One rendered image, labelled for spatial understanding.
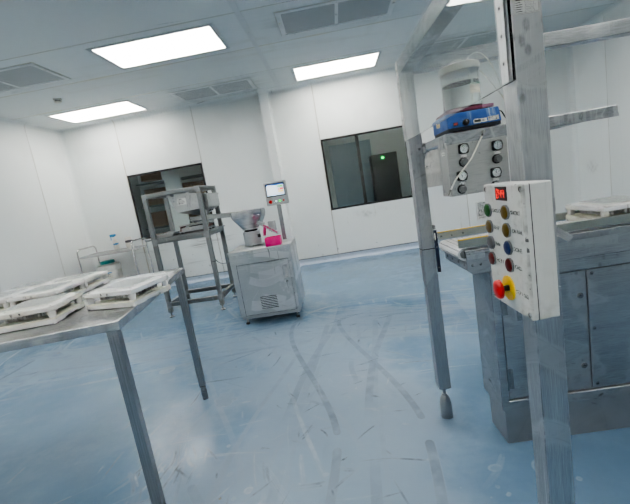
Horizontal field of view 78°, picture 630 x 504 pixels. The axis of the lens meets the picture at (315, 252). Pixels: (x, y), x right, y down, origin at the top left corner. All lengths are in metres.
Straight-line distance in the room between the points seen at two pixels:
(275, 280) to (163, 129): 4.07
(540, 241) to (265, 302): 3.33
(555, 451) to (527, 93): 0.80
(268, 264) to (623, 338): 2.81
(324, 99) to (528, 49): 5.83
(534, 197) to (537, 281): 0.16
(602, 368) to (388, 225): 4.95
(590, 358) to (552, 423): 0.98
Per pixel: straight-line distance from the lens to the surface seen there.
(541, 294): 0.84
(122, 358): 1.64
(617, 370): 2.13
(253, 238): 4.06
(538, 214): 0.81
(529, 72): 0.94
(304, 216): 6.57
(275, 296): 3.91
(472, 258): 1.63
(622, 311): 2.05
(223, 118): 6.87
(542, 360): 1.03
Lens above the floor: 1.23
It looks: 9 degrees down
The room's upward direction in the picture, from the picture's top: 10 degrees counter-clockwise
